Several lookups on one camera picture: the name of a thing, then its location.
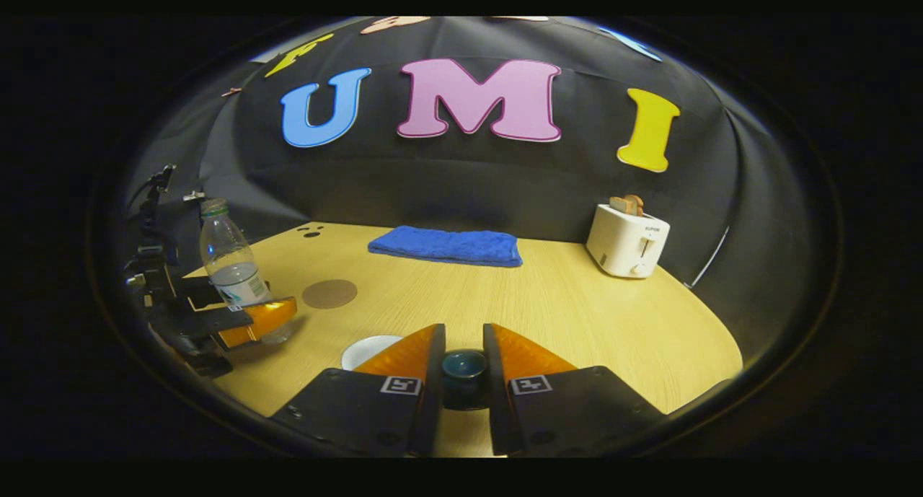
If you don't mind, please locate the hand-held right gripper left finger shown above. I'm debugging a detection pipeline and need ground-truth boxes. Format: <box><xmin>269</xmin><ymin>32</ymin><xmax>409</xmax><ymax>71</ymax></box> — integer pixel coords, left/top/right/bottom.
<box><xmin>269</xmin><ymin>323</ymin><xmax>447</xmax><ymax>458</ymax></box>

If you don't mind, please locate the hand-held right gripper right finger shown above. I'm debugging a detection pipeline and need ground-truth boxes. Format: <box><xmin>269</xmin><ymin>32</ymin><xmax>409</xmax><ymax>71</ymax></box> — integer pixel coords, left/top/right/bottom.
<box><xmin>482</xmin><ymin>322</ymin><xmax>667</xmax><ymax>458</ymax></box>

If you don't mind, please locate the clear plastic water bottle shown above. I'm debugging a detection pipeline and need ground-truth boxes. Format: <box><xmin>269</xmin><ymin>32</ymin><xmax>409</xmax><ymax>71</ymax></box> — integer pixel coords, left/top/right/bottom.
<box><xmin>199</xmin><ymin>198</ymin><xmax>293</xmax><ymax>345</ymax></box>

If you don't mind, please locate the dark teacup lid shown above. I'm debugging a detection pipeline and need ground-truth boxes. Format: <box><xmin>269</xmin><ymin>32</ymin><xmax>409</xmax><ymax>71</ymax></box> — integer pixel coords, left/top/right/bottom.
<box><xmin>441</xmin><ymin>348</ymin><xmax>490</xmax><ymax>412</ymax></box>

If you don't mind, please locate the brown round coaster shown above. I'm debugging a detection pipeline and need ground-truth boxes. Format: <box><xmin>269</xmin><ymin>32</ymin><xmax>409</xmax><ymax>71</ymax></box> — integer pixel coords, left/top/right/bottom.
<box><xmin>301</xmin><ymin>279</ymin><xmax>358</xmax><ymax>310</ymax></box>

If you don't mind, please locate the blue towel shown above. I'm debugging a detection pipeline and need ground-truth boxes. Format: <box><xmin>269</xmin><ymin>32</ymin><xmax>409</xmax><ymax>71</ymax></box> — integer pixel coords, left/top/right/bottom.
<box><xmin>368</xmin><ymin>226</ymin><xmax>524</xmax><ymax>268</ymax></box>

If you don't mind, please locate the white toaster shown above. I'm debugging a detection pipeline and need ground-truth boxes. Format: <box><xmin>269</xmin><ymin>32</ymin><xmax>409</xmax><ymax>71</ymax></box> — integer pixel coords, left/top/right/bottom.
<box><xmin>586</xmin><ymin>203</ymin><xmax>671</xmax><ymax>279</ymax></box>

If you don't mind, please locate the white power cable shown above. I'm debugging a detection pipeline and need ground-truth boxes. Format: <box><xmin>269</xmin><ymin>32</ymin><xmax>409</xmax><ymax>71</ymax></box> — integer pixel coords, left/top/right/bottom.
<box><xmin>684</xmin><ymin>226</ymin><xmax>730</xmax><ymax>289</ymax></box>

